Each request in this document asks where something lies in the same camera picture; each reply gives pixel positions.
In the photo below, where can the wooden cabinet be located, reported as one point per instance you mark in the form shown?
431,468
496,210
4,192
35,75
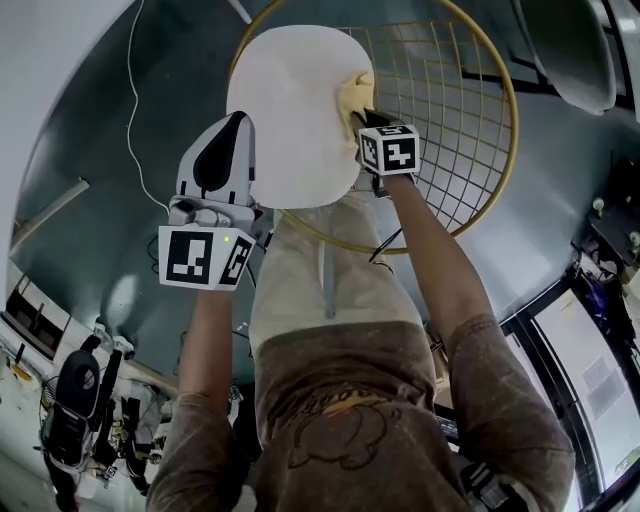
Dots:
35,320

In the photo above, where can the person's left forearm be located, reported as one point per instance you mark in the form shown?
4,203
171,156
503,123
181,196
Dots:
205,345

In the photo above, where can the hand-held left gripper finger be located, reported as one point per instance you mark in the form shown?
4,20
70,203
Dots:
186,172
242,170

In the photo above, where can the black wheeled cart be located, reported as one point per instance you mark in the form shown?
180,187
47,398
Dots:
615,225

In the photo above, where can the white upholstered chair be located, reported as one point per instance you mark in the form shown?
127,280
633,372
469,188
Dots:
575,55

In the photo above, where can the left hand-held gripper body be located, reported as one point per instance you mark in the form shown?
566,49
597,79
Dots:
187,260

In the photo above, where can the black framed glass door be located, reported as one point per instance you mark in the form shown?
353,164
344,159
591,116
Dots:
590,350

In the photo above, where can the yellow cloth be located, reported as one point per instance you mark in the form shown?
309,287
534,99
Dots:
356,92

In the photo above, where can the white oval table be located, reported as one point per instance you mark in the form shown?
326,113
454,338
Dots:
55,70

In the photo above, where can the person's beige trousers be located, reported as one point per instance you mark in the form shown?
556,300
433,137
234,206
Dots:
295,300

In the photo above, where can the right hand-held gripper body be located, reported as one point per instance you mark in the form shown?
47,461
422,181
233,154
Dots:
397,152

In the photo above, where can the person's right forearm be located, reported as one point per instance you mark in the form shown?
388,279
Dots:
435,260

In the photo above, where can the person's brown printed t-shirt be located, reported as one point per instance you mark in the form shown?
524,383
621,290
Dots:
350,440

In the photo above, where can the white round stool seat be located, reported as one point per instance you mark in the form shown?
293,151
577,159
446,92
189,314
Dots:
290,125

